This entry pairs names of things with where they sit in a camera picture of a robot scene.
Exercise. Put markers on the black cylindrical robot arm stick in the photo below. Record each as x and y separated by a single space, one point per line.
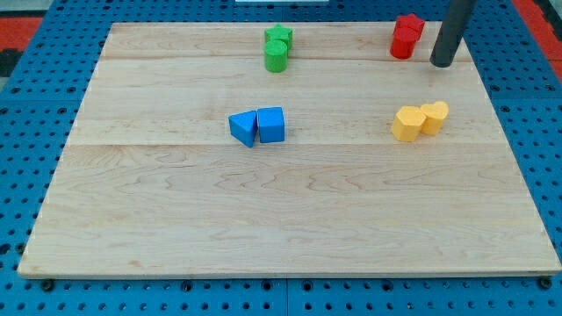
451 32

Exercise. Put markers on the blue cube block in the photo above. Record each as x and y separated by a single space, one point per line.
271 124

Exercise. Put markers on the blue triangle block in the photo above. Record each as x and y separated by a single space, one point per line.
243 127

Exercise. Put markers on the light wooden board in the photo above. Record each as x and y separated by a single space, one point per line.
152 185

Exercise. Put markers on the green cylinder block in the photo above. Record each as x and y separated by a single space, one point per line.
275 56

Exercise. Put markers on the green star block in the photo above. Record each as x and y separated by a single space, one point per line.
279 32

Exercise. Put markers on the yellow hexagon block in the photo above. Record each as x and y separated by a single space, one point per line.
407 123

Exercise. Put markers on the yellow heart block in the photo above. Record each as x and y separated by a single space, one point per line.
436 114

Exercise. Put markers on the red cylinder block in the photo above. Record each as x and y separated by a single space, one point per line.
403 43

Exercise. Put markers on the red star block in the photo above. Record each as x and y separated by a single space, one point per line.
411 22

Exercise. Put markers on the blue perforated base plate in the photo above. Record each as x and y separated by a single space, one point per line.
40 101

